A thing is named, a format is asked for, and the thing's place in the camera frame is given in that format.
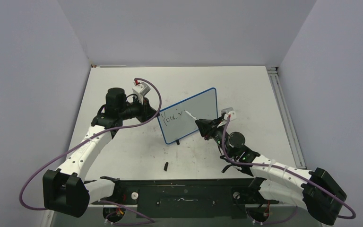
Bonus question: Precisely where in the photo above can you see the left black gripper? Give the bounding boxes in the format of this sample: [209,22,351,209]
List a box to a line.
[119,95,159,124]

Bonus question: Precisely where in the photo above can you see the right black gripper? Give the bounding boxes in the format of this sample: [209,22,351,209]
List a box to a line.
[196,116,234,158]

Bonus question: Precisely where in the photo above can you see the white marker pen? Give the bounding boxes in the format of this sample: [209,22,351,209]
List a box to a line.
[184,110,198,121]

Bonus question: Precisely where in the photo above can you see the blue framed whiteboard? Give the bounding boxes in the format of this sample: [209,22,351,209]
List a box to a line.
[157,87,218,144]

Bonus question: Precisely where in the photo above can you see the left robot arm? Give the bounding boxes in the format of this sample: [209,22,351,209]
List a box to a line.
[43,82,158,218]

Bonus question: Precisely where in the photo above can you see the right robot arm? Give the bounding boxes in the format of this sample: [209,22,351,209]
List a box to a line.
[195,114,347,226]

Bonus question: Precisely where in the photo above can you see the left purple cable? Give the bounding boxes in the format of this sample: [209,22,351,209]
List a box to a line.
[18,77,163,211]

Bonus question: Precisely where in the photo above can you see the purple cable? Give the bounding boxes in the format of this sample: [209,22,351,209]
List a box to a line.
[18,77,163,211]
[221,115,356,220]

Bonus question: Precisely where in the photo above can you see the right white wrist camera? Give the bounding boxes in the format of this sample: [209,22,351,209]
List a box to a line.
[219,107,237,127]

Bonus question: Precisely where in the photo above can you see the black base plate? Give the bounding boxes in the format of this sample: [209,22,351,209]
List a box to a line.
[107,178,277,219]

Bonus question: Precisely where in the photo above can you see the aluminium rail right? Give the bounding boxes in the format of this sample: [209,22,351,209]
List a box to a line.
[266,67,307,169]

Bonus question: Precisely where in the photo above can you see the aluminium rail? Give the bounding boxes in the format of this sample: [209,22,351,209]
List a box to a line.
[266,67,307,169]
[45,184,329,208]

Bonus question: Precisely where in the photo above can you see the aluminium rail front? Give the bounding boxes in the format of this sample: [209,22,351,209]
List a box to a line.
[45,184,329,208]

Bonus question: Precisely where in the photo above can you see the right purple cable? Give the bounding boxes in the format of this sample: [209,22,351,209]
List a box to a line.
[221,115,356,220]

